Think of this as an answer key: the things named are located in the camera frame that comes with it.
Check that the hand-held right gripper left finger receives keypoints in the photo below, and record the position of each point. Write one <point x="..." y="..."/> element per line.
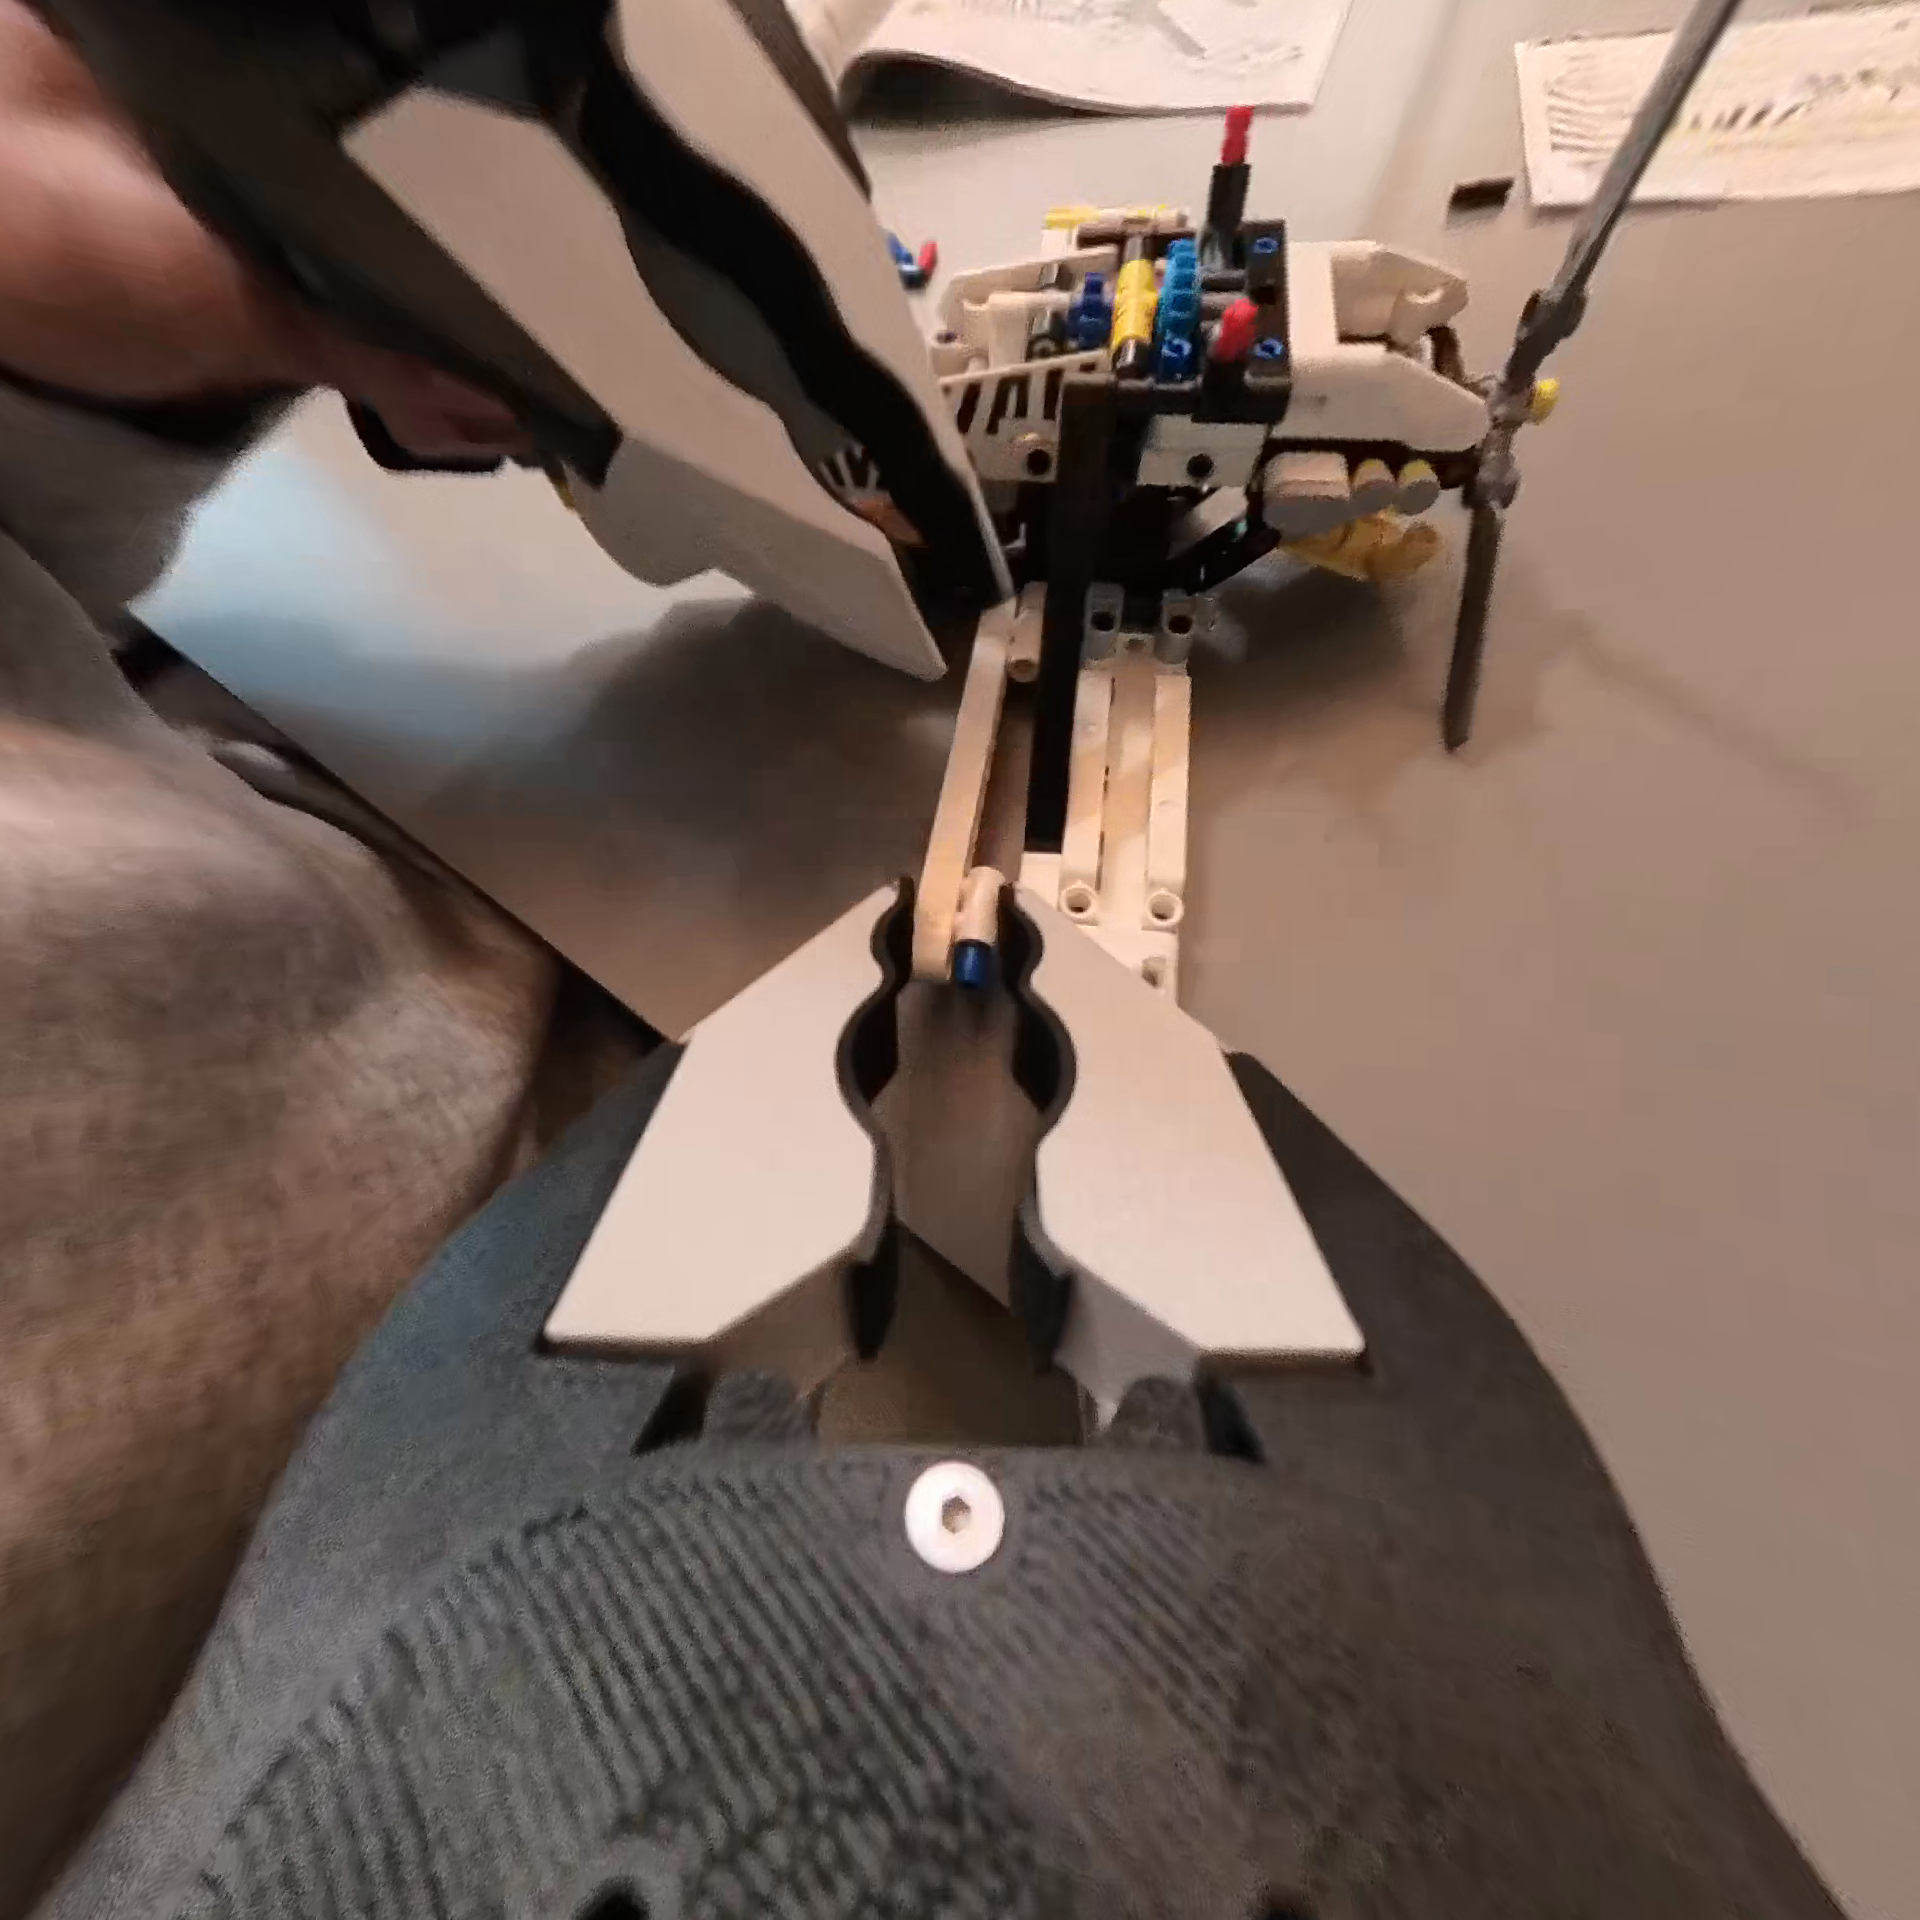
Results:
<point x="704" y="1200"/>

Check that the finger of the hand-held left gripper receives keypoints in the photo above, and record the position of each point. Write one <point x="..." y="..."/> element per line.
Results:
<point x="495" y="224"/>
<point x="780" y="135"/>

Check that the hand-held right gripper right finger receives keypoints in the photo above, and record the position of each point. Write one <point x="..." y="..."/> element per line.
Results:
<point x="1185" y="1200"/>

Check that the long white lego beam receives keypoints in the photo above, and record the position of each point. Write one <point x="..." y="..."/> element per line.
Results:
<point x="960" y="781"/>

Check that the zebra striped lego airplane model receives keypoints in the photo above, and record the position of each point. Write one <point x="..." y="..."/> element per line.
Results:
<point x="1349" y="317"/>

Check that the person's left forearm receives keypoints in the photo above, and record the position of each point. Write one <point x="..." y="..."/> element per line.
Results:
<point x="76" y="480"/>

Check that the blue lego piece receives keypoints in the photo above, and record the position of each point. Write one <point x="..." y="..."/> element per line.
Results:
<point x="902" y="255"/>

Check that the flat black lego piece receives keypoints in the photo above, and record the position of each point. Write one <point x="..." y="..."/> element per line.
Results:
<point x="1485" y="191"/>

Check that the person's left hand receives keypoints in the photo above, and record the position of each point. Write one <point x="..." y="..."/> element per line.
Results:
<point x="107" y="284"/>

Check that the open instruction booklet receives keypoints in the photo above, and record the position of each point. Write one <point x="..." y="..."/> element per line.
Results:
<point x="1079" y="53"/>

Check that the zebra striped sticker sheet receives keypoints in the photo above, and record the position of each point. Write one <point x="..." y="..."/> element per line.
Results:
<point x="1800" y="120"/>

